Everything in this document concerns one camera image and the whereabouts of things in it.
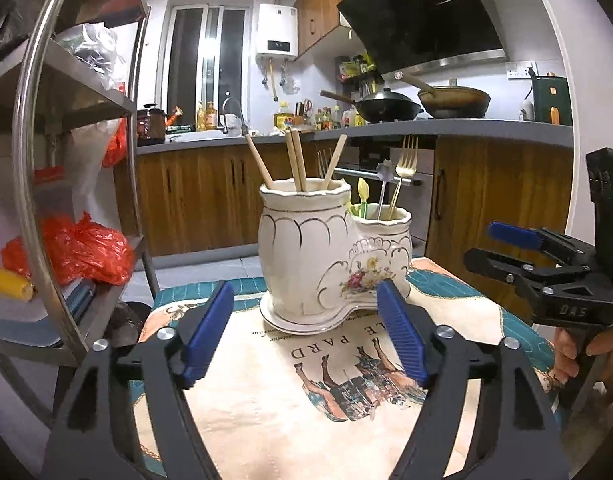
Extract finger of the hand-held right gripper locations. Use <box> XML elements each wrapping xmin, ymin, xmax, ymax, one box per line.
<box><xmin>489</xmin><ymin>221</ymin><xmax>594</xmax><ymax>263</ymax></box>
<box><xmin>463</xmin><ymin>248</ymin><xmax>602</xmax><ymax>311</ymax></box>

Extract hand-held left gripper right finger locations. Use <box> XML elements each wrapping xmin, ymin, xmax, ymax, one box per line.
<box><xmin>377</xmin><ymin>280</ymin><xmax>569</xmax><ymax>480</ymax></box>

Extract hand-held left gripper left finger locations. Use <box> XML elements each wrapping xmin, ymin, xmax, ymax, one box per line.
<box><xmin>41</xmin><ymin>280</ymin><xmax>236</xmax><ymax>480</ymax></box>

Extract cream ceramic utensil holder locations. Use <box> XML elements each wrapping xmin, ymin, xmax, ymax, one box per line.
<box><xmin>259</xmin><ymin>177</ymin><xmax>413</xmax><ymax>335</ymax></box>

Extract flower-shaped metal spoon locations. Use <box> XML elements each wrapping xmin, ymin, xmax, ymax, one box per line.
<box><xmin>375</xmin><ymin>158</ymin><xmax>395</xmax><ymax>222</ymax></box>

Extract person's right hand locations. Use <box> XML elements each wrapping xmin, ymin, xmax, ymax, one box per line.
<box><xmin>553</xmin><ymin>330</ymin><xmax>612</xmax><ymax>386</ymax></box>

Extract steel built-in oven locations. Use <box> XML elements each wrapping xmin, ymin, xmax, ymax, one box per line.
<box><xmin>331</xmin><ymin>135</ymin><xmax>437</xmax><ymax>259</ymax></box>

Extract printed cloth with teal border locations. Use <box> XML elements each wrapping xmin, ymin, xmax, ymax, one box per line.
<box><xmin>136</xmin><ymin>255</ymin><xmax>562</xmax><ymax>480</ymax></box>

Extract large gold fork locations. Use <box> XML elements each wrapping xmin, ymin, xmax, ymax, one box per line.
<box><xmin>388</xmin><ymin>134</ymin><xmax>420</xmax><ymax>222</ymax></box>

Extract wooden base cabinets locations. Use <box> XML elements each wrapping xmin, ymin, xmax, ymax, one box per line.
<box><xmin>114</xmin><ymin>134</ymin><xmax>575</xmax><ymax>322</ymax></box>

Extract dark green kitchen appliance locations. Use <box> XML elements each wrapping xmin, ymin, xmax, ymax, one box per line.
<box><xmin>531</xmin><ymin>74</ymin><xmax>575</xmax><ymax>127</ymax></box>

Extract brown cooking pot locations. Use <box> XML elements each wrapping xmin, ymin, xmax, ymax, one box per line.
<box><xmin>418</xmin><ymin>85</ymin><xmax>492</xmax><ymax>119</ymax></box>

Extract yellow plastic spoon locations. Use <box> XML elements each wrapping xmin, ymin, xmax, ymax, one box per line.
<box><xmin>355</xmin><ymin>177</ymin><xmax>371</xmax><ymax>219</ymax></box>

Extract red plastic bag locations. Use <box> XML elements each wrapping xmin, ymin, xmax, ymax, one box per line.
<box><xmin>0</xmin><ymin>211</ymin><xmax>136</xmax><ymax>287</ymax></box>
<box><xmin>101</xmin><ymin>117</ymin><xmax>130</xmax><ymax>169</ymax></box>

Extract black wok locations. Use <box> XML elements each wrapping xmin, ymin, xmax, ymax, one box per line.
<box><xmin>319</xmin><ymin>87</ymin><xmax>423</xmax><ymax>124</ymax></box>

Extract wooden chopstick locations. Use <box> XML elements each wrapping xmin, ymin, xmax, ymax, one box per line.
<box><xmin>323</xmin><ymin>133</ymin><xmax>348</xmax><ymax>192</ymax></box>
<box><xmin>285</xmin><ymin>128</ymin><xmax>304</xmax><ymax>194</ymax></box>
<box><xmin>292</xmin><ymin>129</ymin><xmax>308</xmax><ymax>192</ymax></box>
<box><xmin>243</xmin><ymin>132</ymin><xmax>276</xmax><ymax>192</ymax></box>

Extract yellow roll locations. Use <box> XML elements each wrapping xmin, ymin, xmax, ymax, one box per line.
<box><xmin>0</xmin><ymin>267</ymin><xmax>36</xmax><ymax>302</ymax></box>

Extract white plastic bag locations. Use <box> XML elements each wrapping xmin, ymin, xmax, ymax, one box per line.
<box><xmin>68</xmin><ymin>119</ymin><xmax>118</xmax><ymax>222</ymax></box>

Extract row of condiment bottles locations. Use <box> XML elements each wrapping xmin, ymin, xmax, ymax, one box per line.
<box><xmin>313</xmin><ymin>104</ymin><xmax>368</xmax><ymax>129</ymax></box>

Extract dark red rice cooker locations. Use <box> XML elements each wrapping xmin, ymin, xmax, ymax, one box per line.
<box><xmin>136</xmin><ymin>104</ymin><xmax>168</xmax><ymax>147</ymax></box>

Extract metal faucet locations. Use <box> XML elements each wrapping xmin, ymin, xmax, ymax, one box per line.
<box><xmin>222</xmin><ymin>97</ymin><xmax>248</xmax><ymax>136</ymax></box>

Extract yellow oil bottle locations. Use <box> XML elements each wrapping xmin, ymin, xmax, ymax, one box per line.
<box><xmin>272</xmin><ymin>100</ymin><xmax>295</xmax><ymax>129</ymax></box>

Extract black range hood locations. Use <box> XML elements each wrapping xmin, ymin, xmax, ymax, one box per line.
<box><xmin>336</xmin><ymin>0</ymin><xmax>510</xmax><ymax>79</ymax></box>

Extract kitchen window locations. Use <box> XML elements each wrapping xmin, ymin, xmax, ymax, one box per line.
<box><xmin>158</xmin><ymin>3</ymin><xmax>252</xmax><ymax>132</ymax></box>

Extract steel shelf rack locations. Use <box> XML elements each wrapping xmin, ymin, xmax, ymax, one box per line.
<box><xmin>0</xmin><ymin>0</ymin><xmax>160</xmax><ymax>411</ymax></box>

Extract wooden upper cabinet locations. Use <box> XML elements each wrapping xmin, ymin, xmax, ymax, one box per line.
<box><xmin>293</xmin><ymin>0</ymin><xmax>403</xmax><ymax>59</ymax></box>

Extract clear plastic bag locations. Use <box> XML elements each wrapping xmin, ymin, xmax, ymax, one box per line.
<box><xmin>55</xmin><ymin>22</ymin><xmax>128</xmax><ymax>92</ymax></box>

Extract white water heater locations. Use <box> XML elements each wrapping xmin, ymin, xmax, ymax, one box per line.
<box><xmin>255</xmin><ymin>2</ymin><xmax>300</xmax><ymax>62</ymax></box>

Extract wall socket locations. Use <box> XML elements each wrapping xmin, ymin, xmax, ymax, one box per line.
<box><xmin>505</xmin><ymin>62</ymin><xmax>537</xmax><ymax>81</ymax></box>

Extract wall rack of seasoning packets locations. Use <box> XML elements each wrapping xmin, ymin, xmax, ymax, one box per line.
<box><xmin>335</xmin><ymin>53</ymin><xmax>378</xmax><ymax>84</ymax></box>

